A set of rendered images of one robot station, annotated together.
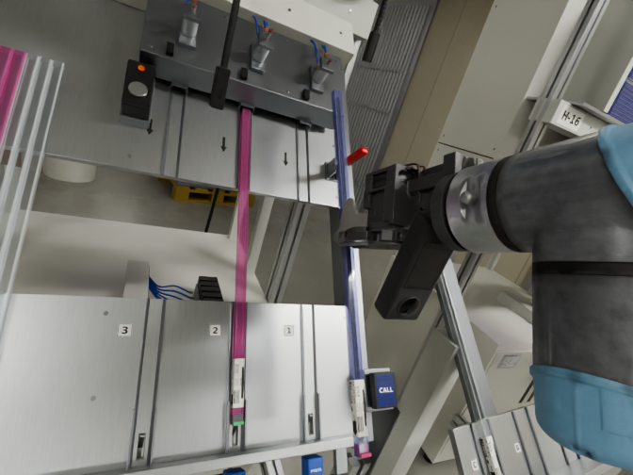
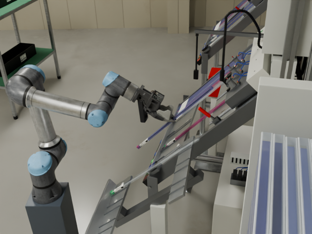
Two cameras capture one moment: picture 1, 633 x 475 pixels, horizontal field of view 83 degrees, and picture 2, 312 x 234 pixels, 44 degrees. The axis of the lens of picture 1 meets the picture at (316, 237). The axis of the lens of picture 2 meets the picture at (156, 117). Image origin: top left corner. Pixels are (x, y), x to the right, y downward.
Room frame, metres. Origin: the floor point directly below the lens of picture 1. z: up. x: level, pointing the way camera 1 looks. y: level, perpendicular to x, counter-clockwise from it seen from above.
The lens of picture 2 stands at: (1.44, -1.11, 1.93)
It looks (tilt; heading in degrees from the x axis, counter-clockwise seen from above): 32 degrees down; 135
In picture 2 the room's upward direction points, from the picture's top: 2 degrees counter-clockwise
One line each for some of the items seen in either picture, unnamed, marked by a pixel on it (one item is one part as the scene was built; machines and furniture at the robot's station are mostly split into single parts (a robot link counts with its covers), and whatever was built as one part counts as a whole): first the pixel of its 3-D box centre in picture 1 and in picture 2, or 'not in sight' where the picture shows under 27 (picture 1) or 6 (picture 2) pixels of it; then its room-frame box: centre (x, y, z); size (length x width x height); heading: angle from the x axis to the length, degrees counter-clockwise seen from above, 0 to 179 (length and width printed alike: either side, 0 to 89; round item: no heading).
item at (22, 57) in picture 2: not in sight; (13, 58); (-2.09, 0.39, 0.41); 0.57 x 0.17 x 0.11; 119
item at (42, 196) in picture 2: not in sight; (45, 186); (-0.01, -0.49, 0.60); 0.15 x 0.15 x 0.10
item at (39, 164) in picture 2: not in sight; (42, 167); (-0.01, -0.48, 0.72); 0.13 x 0.12 x 0.14; 123
